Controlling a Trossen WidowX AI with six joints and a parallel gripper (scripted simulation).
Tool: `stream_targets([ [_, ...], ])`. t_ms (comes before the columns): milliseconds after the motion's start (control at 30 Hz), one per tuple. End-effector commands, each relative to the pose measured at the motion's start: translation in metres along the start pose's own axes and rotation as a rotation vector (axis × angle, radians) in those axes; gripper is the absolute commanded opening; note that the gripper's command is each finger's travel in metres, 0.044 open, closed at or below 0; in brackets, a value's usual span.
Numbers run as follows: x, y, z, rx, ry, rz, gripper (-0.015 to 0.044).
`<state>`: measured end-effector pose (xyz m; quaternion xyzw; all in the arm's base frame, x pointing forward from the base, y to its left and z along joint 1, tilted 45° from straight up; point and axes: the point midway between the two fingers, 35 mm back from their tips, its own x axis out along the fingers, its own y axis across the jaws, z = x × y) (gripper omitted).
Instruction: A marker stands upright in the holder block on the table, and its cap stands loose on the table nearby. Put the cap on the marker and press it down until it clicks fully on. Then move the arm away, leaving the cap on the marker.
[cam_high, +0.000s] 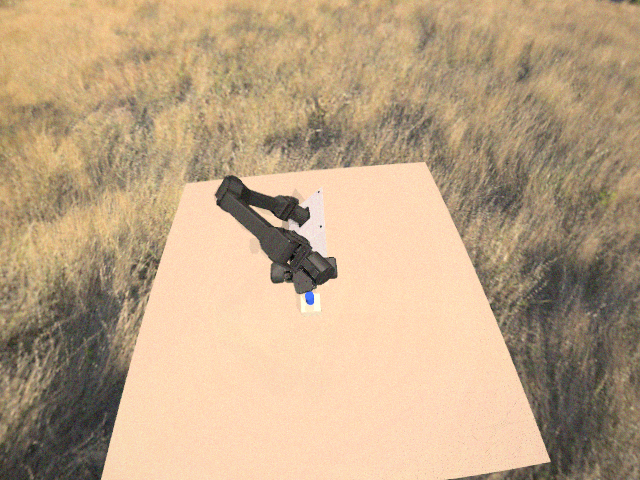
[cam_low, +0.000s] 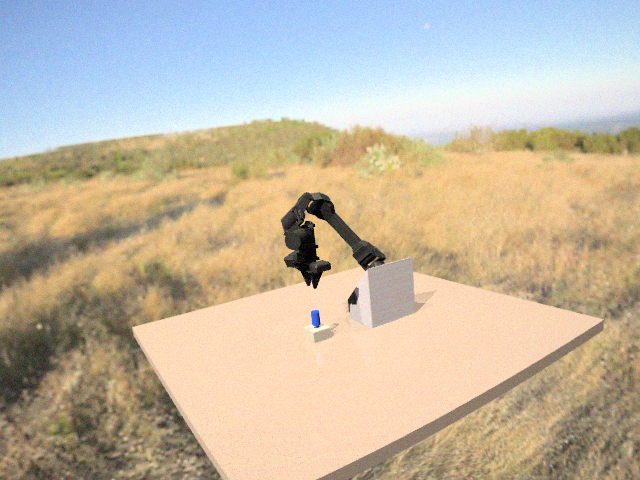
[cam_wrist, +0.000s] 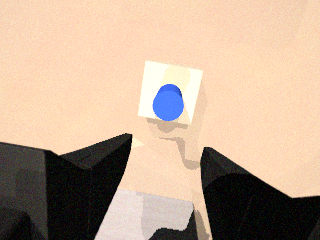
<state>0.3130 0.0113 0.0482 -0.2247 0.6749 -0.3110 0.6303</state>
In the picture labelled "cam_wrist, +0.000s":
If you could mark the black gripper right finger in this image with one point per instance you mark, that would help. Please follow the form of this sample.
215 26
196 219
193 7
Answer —
241 206

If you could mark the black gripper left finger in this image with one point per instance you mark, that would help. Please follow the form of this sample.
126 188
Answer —
66 196

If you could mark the blue marker cap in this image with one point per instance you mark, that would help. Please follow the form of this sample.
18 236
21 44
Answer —
168 103

